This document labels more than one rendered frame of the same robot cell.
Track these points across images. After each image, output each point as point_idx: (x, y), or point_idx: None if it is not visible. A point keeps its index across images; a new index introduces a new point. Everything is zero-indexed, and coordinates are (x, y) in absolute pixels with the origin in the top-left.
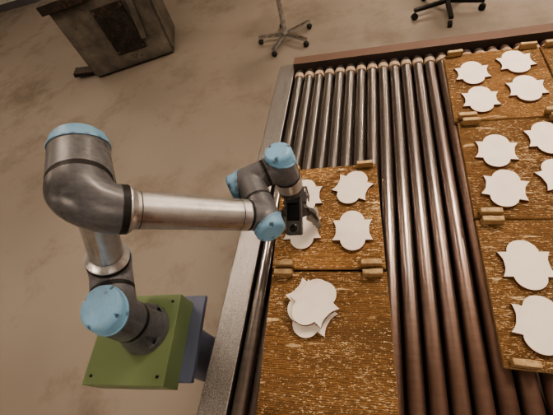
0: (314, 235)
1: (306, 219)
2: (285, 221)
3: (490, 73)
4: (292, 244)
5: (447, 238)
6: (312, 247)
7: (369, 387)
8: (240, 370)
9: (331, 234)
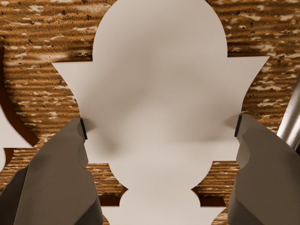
0: (88, 79)
1: (94, 194)
2: (275, 173)
3: None
4: (216, 15)
5: None
6: (100, 9)
7: None
8: None
9: (27, 87)
